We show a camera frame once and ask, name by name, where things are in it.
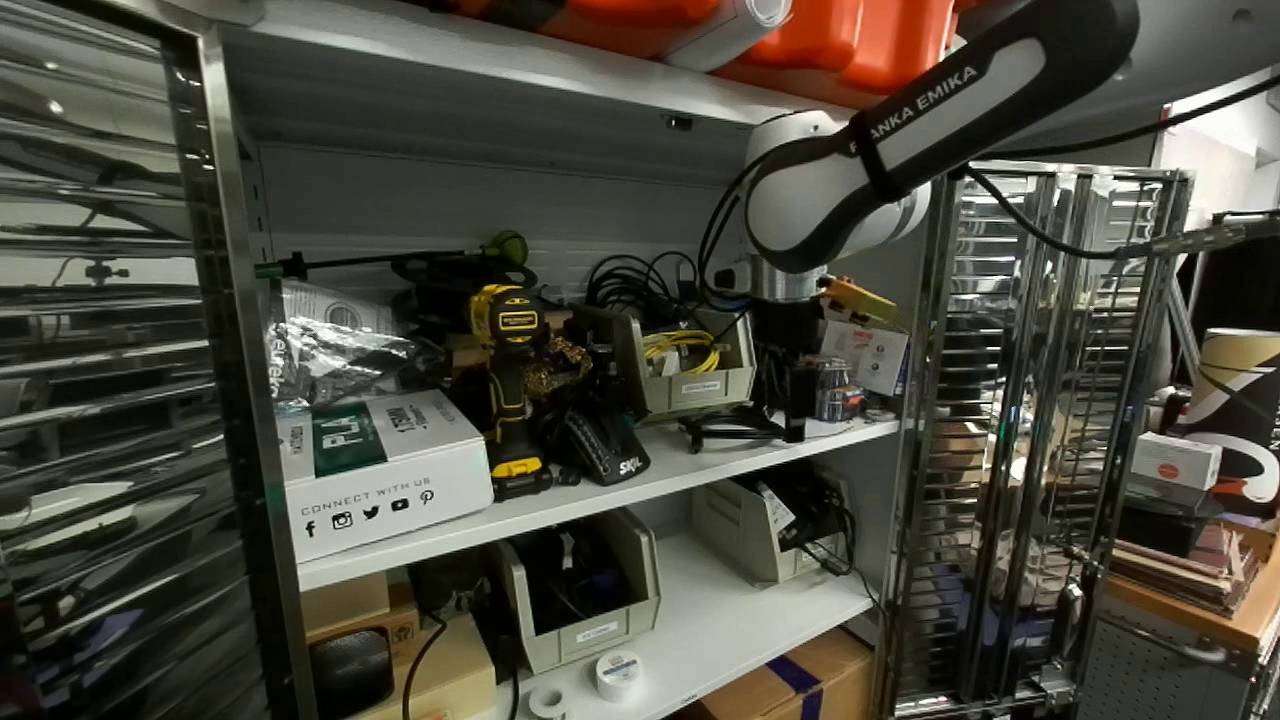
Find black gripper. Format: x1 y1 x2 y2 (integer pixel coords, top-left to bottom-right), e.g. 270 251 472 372
754 294 830 445

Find white printed box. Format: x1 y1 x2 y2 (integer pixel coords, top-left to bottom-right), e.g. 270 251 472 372
814 314 910 403

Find taped cardboard box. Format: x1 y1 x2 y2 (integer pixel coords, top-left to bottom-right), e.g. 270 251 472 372
692 625 889 720

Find white box with green label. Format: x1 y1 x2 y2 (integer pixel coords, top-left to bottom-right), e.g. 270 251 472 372
270 383 500 568

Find brown cardboard box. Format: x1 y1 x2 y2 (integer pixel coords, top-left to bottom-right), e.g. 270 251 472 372
301 568 505 720

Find black battery charger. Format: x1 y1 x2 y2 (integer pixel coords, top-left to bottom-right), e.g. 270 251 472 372
541 399 654 486

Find white metal shelving unit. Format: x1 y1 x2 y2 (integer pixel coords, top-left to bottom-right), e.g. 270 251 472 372
157 0 937 720

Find grey bin with dark contents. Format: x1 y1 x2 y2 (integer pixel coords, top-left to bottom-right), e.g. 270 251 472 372
494 503 666 678

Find white solder spool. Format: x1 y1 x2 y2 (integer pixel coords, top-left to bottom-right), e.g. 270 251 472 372
589 649 646 706

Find orange plastic case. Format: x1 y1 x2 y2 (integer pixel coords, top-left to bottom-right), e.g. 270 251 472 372
444 0 966 98

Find white tube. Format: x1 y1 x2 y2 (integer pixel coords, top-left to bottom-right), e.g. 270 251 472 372
658 0 800 81

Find white device with red mark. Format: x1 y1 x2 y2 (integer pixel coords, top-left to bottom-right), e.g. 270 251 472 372
1128 425 1280 509

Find small white spool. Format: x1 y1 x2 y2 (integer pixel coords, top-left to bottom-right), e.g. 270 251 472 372
522 678 572 720

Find beige tape roll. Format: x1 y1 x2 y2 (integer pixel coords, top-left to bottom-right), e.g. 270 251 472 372
1188 323 1280 407

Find wooden desk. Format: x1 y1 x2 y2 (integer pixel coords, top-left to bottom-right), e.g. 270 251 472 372
1099 526 1280 663

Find silver plastic bag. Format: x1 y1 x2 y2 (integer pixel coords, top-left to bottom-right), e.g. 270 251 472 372
258 278 419 412

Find black round object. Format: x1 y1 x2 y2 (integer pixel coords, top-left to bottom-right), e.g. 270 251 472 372
304 625 400 720

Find steel tray rack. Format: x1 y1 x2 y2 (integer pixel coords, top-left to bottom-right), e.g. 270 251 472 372
0 0 274 720

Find grey storage bin with cables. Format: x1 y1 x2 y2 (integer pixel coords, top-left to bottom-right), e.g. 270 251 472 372
607 302 760 420

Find yellow network cable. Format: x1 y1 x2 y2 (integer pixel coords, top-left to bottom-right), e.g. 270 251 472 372
643 329 732 379

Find grey bin with black cables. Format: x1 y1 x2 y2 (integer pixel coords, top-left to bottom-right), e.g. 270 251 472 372
683 466 857 591

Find black cable bundle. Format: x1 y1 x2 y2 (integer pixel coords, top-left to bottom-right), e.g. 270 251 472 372
579 247 732 341

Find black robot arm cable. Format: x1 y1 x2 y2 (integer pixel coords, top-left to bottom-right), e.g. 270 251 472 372
692 131 857 314

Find steel wire rack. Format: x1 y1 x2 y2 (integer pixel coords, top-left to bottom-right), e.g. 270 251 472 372
885 159 1199 710

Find yellow black cordless drill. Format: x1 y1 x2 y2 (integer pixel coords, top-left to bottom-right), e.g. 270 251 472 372
461 278 550 494

